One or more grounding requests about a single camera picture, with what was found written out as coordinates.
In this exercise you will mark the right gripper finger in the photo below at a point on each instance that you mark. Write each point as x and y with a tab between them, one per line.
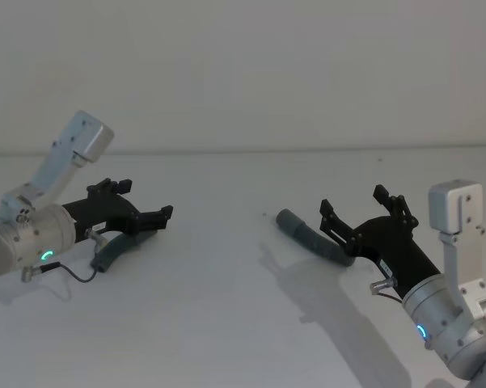
400	210
339	228

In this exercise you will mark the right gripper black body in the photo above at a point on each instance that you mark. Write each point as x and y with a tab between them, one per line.
396	250

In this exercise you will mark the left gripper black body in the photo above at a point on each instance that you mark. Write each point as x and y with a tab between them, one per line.
105	214

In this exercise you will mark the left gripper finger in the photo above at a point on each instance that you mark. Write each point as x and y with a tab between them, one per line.
113	185
153	219

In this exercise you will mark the curved grey ribbed tube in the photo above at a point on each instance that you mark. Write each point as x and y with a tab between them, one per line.
113	252
307	236

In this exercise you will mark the white table cloth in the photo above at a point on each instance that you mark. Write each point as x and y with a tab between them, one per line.
226	323

